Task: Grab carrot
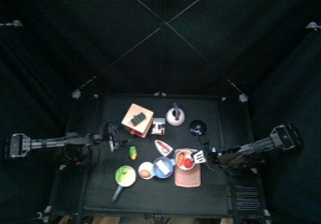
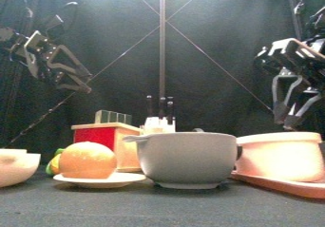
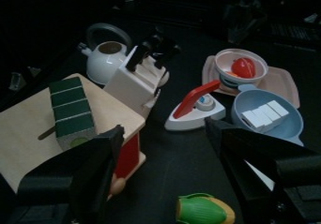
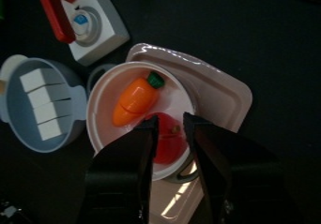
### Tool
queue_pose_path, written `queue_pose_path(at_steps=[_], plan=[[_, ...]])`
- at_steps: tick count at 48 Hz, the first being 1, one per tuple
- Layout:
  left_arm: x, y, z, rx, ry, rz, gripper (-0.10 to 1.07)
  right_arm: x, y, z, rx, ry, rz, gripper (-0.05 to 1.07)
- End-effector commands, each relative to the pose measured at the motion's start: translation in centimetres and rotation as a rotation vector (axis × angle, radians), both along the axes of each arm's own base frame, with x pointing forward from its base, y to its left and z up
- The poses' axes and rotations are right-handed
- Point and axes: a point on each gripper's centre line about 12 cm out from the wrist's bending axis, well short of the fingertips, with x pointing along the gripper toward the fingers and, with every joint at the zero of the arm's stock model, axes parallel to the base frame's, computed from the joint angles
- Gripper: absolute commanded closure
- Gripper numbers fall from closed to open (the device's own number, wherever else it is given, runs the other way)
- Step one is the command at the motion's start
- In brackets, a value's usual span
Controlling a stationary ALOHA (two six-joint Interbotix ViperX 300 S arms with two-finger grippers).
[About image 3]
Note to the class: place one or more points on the dark toy knife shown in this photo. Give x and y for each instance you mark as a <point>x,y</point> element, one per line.
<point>46,133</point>

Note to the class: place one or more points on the red toy tomato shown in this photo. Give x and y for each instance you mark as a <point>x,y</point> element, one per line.
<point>244,67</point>

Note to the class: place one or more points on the wooden cutting board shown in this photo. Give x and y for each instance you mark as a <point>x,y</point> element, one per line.
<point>30,127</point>

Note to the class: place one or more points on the light blue toy pan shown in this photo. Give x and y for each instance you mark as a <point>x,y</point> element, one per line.
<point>288,124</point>

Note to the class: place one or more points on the green yellow toy corn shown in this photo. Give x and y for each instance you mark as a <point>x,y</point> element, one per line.
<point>202,210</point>

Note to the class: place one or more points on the white toy bowl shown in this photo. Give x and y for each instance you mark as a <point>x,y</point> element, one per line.
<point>246,54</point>

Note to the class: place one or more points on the pale pink tray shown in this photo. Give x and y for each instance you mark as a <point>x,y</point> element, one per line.
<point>282,84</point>

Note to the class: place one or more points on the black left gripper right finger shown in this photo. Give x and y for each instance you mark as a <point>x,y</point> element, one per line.
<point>250,159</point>

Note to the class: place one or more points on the orange toy carrot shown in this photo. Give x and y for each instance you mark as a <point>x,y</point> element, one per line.
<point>232,74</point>

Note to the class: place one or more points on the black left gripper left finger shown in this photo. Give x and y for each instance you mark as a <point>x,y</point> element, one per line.
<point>90,171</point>

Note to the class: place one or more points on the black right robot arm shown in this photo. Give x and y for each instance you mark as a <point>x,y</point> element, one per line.
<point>246,12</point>

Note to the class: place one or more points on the white sliced toy block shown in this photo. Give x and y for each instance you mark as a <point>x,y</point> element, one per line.
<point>264,114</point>

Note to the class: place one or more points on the sliced green toy cucumber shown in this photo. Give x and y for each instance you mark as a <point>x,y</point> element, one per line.
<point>71,109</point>

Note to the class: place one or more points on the white toy knife block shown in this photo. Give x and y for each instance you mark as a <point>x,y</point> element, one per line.
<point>134,87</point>

